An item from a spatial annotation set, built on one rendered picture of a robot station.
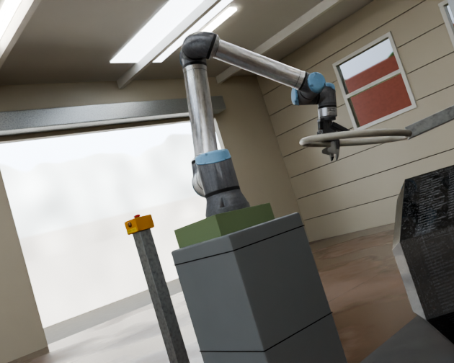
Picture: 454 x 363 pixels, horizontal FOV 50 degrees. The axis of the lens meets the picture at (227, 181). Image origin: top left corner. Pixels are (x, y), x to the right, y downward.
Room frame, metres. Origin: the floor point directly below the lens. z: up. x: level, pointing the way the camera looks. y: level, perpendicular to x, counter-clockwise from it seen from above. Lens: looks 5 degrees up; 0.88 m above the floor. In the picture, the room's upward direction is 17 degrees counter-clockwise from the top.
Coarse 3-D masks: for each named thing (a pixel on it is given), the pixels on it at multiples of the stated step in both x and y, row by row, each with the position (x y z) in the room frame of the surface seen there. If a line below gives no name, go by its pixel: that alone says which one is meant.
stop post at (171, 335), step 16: (144, 224) 2.80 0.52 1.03; (144, 240) 2.80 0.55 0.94; (144, 256) 2.81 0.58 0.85; (144, 272) 2.84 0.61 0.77; (160, 272) 2.83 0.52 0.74; (160, 288) 2.81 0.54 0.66; (160, 304) 2.80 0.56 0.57; (160, 320) 2.83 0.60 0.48; (176, 320) 2.84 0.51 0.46; (176, 336) 2.82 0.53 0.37; (176, 352) 2.80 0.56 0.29
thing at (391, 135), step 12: (336, 132) 1.99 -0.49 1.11; (348, 132) 1.96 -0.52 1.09; (360, 132) 1.95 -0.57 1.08; (372, 132) 1.94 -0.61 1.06; (384, 132) 1.95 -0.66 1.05; (396, 132) 1.97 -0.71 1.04; (408, 132) 2.02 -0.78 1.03; (300, 144) 2.23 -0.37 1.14; (312, 144) 2.32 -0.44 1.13; (324, 144) 2.38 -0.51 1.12; (348, 144) 2.40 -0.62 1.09; (360, 144) 2.39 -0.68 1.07
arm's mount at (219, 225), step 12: (264, 204) 2.04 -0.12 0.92; (216, 216) 1.87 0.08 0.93; (228, 216) 1.91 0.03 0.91; (240, 216) 1.94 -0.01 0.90; (252, 216) 1.98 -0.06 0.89; (264, 216) 2.03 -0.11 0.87; (180, 228) 2.05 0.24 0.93; (192, 228) 1.99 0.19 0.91; (204, 228) 1.93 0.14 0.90; (216, 228) 1.88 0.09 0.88; (228, 228) 1.89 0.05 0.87; (240, 228) 1.93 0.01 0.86; (180, 240) 2.07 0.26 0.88; (192, 240) 2.01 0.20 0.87; (204, 240) 1.95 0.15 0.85
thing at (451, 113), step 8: (440, 112) 2.03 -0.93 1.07; (448, 112) 2.02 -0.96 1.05; (424, 120) 2.05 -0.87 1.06; (432, 120) 2.04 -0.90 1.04; (440, 120) 2.03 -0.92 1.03; (448, 120) 2.02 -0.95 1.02; (408, 128) 2.07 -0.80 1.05; (416, 128) 2.06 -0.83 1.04; (424, 128) 2.05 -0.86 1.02; (432, 128) 2.14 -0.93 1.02; (416, 136) 2.17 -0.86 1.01
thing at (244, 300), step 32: (288, 224) 1.96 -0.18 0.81; (192, 256) 1.95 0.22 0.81; (224, 256) 1.80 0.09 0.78; (256, 256) 1.82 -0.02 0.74; (288, 256) 1.93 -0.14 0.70; (192, 288) 1.99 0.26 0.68; (224, 288) 1.84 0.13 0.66; (256, 288) 1.79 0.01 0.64; (288, 288) 1.89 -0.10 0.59; (320, 288) 2.00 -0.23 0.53; (192, 320) 2.04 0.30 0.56; (224, 320) 1.89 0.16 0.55; (256, 320) 1.76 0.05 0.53; (288, 320) 1.86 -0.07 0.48; (320, 320) 1.97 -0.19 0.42; (224, 352) 1.93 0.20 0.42; (256, 352) 1.79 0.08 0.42; (288, 352) 1.83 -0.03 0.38; (320, 352) 1.93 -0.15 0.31
